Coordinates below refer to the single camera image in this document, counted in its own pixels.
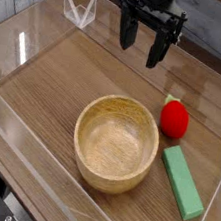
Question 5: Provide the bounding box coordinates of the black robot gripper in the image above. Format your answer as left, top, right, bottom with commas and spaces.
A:
119, 0, 188, 68

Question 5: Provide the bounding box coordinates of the clear acrylic corner bracket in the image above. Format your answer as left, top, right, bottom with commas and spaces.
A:
63, 0, 97, 29

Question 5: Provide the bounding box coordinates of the red plush strawberry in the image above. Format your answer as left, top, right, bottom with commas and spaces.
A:
160, 95, 189, 139

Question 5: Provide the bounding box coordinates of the green rectangular block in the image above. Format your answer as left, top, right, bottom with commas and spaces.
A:
162, 145, 204, 221

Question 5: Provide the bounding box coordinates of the light wooden bowl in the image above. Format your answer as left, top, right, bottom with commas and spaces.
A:
73, 94, 160, 194

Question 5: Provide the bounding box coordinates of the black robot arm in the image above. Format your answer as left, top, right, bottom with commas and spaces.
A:
119, 0, 188, 68

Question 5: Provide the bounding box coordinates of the clear acrylic tray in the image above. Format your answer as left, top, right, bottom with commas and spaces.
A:
0, 0, 221, 221

